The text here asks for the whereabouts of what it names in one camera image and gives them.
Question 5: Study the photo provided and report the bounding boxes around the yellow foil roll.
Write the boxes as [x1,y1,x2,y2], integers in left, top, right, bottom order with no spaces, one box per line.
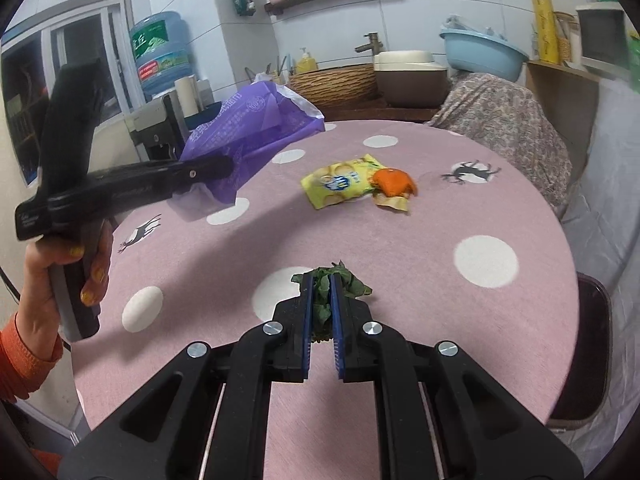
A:
[532,0,561,65]

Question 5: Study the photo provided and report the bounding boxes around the light blue plastic basin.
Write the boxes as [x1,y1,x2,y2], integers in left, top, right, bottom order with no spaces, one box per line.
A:
[439,28,529,82]

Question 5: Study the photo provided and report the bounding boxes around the pink polka dot tablecloth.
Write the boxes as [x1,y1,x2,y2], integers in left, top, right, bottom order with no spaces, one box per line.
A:
[69,119,582,480]

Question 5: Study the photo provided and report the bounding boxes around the left hand yellow nails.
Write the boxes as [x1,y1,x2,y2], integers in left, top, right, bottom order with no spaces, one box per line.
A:
[15,221,113,360]

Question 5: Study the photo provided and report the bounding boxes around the wooden side cabinet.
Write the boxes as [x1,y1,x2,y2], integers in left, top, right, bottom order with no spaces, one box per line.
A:
[526,61,600,181]

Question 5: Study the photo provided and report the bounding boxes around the tissue box holder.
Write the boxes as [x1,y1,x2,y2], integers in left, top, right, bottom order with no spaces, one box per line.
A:
[253,73,281,84]

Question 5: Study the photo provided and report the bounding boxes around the window frame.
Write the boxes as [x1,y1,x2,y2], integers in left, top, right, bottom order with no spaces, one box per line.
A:
[0,0,147,187]

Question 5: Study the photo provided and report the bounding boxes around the brown white rice cooker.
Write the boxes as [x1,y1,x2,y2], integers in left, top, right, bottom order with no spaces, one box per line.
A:
[373,50,449,108]

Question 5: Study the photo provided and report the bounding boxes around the floral patterned cloth cover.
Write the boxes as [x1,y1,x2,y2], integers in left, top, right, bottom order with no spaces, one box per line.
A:
[428,73,573,214]

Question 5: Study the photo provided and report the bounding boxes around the orange sleeve forearm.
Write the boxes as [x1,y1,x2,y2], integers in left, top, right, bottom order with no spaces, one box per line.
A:
[0,314,63,403]

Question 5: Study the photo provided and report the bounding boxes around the brass faucet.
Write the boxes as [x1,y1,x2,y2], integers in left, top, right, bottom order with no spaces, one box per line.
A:
[355,32,384,56]

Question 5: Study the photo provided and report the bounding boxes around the black water dispenser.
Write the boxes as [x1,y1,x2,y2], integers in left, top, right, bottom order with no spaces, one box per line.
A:
[129,90,222,162]

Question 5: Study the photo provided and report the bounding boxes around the green leaf vegetable scrap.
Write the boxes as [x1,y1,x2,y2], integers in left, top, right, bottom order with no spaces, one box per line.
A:
[310,260,372,342]

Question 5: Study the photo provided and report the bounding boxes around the orange peel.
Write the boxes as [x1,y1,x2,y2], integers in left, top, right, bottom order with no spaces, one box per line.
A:
[371,168,419,197]

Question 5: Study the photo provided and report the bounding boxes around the purple plastic bag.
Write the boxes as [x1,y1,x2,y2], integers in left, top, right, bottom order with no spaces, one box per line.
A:
[168,81,324,221]

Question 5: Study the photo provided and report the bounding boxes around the white sheet cover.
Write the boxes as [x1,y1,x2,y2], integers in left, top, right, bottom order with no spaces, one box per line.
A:
[561,79,640,472]

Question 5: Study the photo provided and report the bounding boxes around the white microwave oven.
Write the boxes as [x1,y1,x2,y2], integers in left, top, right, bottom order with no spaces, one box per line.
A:
[576,2,630,80]

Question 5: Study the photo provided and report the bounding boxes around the wicker basket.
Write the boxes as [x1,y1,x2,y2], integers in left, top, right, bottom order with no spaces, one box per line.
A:
[288,64,378,108]

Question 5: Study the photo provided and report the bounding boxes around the yellow snack wrapper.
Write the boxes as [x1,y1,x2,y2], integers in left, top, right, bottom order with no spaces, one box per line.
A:
[300,155,418,214]

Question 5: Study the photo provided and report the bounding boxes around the blue water jug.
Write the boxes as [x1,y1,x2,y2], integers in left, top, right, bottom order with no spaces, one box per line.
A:
[130,11,194,101]

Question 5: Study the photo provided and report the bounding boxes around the brown trash bin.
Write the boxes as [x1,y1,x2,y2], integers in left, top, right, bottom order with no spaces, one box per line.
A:
[547,273,613,431]

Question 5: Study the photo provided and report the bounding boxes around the yellow soap dispenser bottle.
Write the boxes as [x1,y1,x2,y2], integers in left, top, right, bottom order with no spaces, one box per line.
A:
[295,48,319,75]

